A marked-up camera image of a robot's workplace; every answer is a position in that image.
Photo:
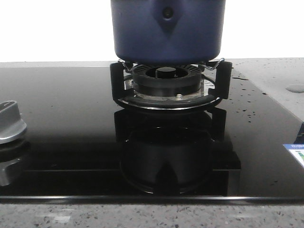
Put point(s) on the black pot support grate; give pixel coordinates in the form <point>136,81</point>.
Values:
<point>215,76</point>

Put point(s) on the dark blue cooking pot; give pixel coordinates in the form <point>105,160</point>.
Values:
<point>167,32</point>

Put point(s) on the black round gas burner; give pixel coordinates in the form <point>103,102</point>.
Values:
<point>165,83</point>

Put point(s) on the black glass stove top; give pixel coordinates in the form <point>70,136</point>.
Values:
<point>81,147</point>

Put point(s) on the silver stove control knob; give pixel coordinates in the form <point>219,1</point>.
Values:
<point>12,125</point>

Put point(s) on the blue energy label sticker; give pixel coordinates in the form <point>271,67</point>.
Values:
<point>297,151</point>

